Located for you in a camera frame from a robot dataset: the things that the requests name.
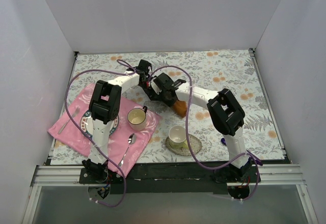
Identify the orange-brown cloth napkin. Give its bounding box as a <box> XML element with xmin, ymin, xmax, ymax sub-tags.
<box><xmin>171</xmin><ymin>100</ymin><xmax>187</xmax><ymax>118</ymax></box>

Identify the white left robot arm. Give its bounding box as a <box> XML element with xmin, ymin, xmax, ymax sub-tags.
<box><xmin>82</xmin><ymin>60</ymin><xmax>155</xmax><ymax>183</ymax></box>

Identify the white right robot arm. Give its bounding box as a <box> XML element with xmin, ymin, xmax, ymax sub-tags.
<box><xmin>148</xmin><ymin>73</ymin><xmax>252</xmax><ymax>182</ymax></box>

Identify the pale green teacup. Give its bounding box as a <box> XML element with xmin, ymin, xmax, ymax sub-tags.
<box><xmin>168</xmin><ymin>125</ymin><xmax>188</xmax><ymax>149</ymax></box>

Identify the floral patterned tablecloth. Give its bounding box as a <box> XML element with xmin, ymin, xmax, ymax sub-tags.
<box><xmin>50</xmin><ymin>50</ymin><xmax>286</xmax><ymax>165</ymax></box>

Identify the woven round saucer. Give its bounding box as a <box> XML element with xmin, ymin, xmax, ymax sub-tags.
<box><xmin>165</xmin><ymin>134</ymin><xmax>202</xmax><ymax>156</ymax></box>

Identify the silver spoon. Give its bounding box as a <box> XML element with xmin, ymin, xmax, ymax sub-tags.
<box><xmin>118</xmin><ymin>133</ymin><xmax>137</xmax><ymax>167</ymax></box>

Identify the pink floral placemat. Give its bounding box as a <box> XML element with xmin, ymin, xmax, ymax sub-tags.
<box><xmin>48</xmin><ymin>97</ymin><xmax>161</xmax><ymax>175</ymax></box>

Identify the purple spoon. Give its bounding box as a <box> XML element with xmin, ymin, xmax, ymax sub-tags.
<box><xmin>221</xmin><ymin>138</ymin><xmax>226</xmax><ymax>146</ymax></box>

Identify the silver fork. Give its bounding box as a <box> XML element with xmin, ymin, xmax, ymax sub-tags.
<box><xmin>58</xmin><ymin>107</ymin><xmax>80</xmax><ymax>134</ymax></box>

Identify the white plate green rim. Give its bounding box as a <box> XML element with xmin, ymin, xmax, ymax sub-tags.
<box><xmin>79</xmin><ymin>110</ymin><xmax>120</xmax><ymax>138</ymax></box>

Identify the cream mug black handle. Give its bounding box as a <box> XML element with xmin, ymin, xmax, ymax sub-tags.
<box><xmin>127</xmin><ymin>106</ymin><xmax>147</xmax><ymax>131</ymax></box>

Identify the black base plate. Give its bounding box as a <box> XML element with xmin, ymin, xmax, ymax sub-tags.
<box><xmin>79</xmin><ymin>162</ymin><xmax>257</xmax><ymax>194</ymax></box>

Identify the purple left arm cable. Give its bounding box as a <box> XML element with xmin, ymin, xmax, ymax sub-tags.
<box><xmin>65</xmin><ymin>59</ymin><xmax>138</xmax><ymax>207</ymax></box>

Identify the aluminium frame rail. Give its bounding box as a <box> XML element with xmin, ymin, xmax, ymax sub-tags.
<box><xmin>22</xmin><ymin>160</ymin><xmax>318</xmax><ymax>223</ymax></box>

